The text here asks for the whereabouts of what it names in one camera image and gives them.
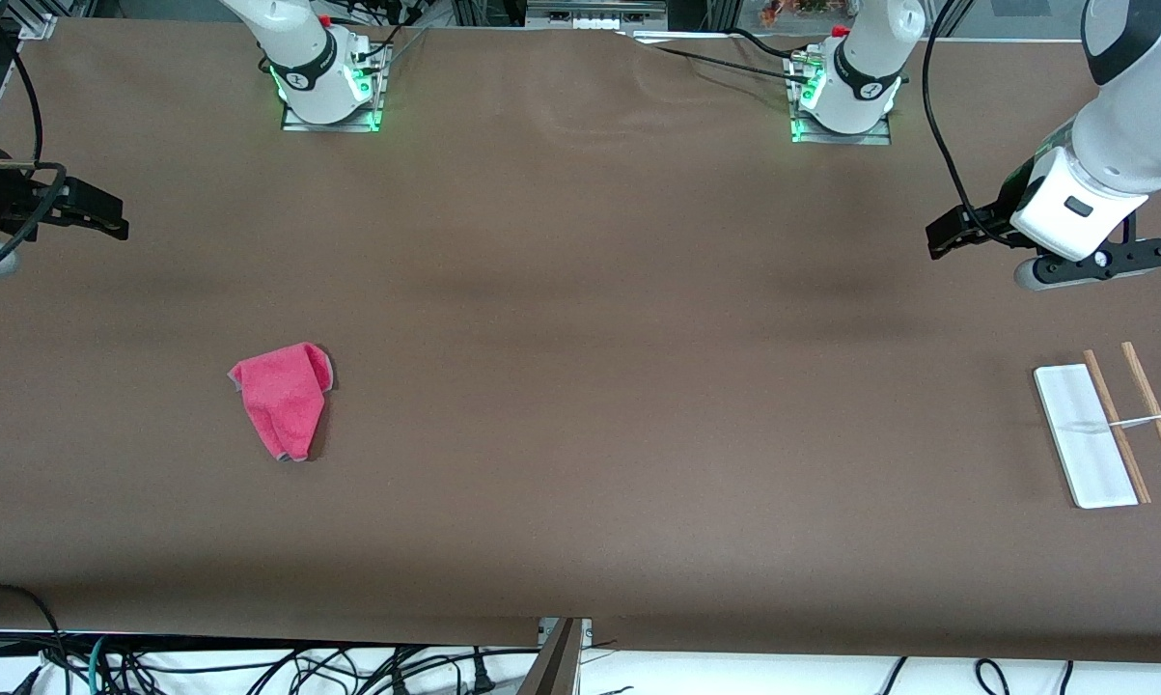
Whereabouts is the black cable to arm base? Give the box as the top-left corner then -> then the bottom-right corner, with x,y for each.
628,27 -> 815,86

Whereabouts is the aluminium profile post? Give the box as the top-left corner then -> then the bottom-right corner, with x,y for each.
517,618 -> 593,695

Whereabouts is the black looped floor cable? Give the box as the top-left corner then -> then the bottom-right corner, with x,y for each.
0,583 -> 71,695

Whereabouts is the pink and grey towel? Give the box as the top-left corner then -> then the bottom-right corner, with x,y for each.
228,342 -> 335,463

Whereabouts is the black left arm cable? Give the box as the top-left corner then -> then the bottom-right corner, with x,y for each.
922,0 -> 1025,248

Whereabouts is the brown table cover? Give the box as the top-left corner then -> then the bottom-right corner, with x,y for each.
0,17 -> 1161,665

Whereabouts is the white power strip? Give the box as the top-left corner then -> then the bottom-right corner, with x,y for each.
526,0 -> 670,32

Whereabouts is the orange clutter item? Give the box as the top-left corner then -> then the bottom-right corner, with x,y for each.
759,0 -> 837,27

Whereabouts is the white rack base plate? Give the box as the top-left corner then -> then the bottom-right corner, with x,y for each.
1034,363 -> 1141,510

